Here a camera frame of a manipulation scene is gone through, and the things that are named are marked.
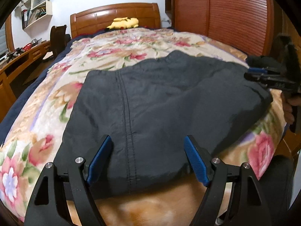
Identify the wooden desk cabinet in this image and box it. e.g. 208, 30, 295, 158
0, 41, 51, 121

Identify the wooden headboard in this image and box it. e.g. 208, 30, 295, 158
70, 3, 161, 39

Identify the yellow plush toy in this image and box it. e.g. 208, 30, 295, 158
105, 17, 139, 31

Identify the wooden louvred wardrobe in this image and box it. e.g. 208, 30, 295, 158
171, 0, 282, 56

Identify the red basket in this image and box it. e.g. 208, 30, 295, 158
22, 43, 32, 51

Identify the black jacket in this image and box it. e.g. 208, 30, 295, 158
54, 50, 272, 199

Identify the dark wooden chair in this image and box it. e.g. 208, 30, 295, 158
50, 24, 71, 59

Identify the dark folded garment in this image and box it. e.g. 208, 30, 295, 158
245, 55, 283, 72

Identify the white wall shelf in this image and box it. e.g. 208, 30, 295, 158
15, 0, 52, 30

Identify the navy bed sheet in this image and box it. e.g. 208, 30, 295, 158
0, 30, 105, 144

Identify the floral fleece blanket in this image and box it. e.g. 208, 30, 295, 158
0, 27, 286, 226

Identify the person's right hand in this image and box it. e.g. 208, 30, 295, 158
281, 92, 301, 124

